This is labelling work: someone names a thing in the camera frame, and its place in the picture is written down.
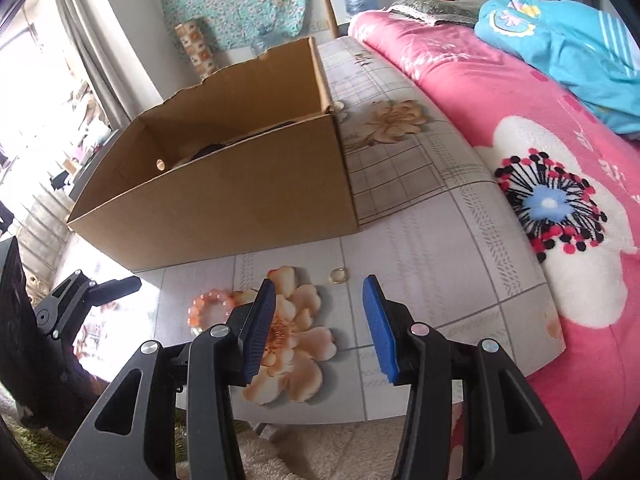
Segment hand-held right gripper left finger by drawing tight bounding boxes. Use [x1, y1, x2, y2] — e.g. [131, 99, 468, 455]
[54, 277, 278, 480]

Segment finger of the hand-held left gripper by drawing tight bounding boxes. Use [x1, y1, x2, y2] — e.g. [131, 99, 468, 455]
[32, 269, 144, 339]

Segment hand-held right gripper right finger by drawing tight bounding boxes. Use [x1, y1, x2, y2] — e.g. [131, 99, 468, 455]
[362, 275, 583, 480]

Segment orange bead bracelet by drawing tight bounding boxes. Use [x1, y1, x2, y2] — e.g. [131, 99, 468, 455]
[187, 287, 241, 334]

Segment brown cardboard box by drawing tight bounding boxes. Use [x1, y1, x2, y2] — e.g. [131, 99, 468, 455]
[66, 36, 360, 272]

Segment black and purple smartwatch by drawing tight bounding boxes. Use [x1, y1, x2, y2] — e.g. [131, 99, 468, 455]
[175, 120, 296, 166]

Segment floral tablecloth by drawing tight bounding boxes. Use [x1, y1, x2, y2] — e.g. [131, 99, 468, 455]
[50, 35, 566, 424]

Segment white and green fluffy cloth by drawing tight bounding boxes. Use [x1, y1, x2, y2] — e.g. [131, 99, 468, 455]
[0, 400, 416, 480]

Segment pink floral blanket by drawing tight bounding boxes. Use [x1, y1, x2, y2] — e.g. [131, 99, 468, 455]
[347, 9, 640, 480]

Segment grey curtain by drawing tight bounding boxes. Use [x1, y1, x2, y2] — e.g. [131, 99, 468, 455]
[50, 0, 136, 131]

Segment patterned rolled mat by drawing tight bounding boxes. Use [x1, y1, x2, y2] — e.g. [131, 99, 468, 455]
[174, 17, 219, 81]

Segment wooden chair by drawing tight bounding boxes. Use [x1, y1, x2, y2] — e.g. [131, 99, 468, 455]
[302, 0, 341, 41]

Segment green floral pillow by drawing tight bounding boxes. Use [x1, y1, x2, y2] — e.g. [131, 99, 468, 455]
[387, 0, 484, 26]

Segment blue patterned blanket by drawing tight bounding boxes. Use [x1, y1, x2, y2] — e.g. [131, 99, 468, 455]
[474, 0, 640, 136]

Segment teal floral wall cloth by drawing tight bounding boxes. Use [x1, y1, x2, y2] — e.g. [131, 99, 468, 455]
[155, 0, 326, 51]

